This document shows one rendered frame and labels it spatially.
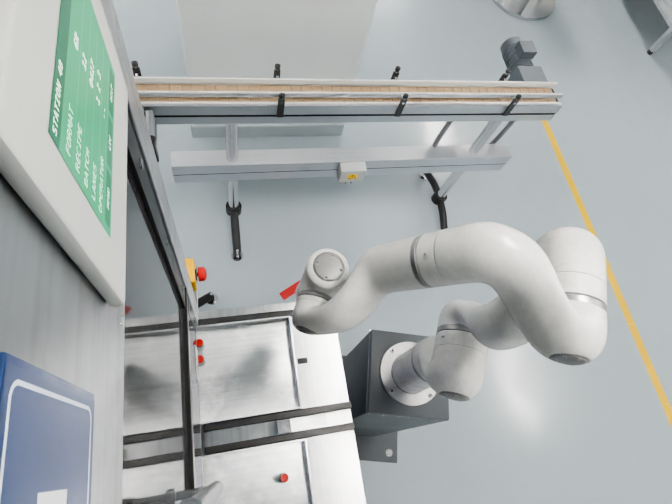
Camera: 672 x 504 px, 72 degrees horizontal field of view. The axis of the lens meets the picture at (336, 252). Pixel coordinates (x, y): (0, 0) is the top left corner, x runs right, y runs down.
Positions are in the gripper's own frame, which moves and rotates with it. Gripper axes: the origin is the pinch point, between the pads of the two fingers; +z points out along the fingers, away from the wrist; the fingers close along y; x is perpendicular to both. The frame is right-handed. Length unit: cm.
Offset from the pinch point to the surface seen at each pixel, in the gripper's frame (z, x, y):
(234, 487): 22.4, -20.3, 36.8
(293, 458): 22.2, -4.6, 32.7
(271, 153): 56, 6, -89
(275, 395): 22.4, -7.5, 16.0
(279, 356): 22.4, -5.1, 5.4
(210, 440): 22.8, -25.5, 24.8
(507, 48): 20, 112, -118
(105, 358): -75, -29, 23
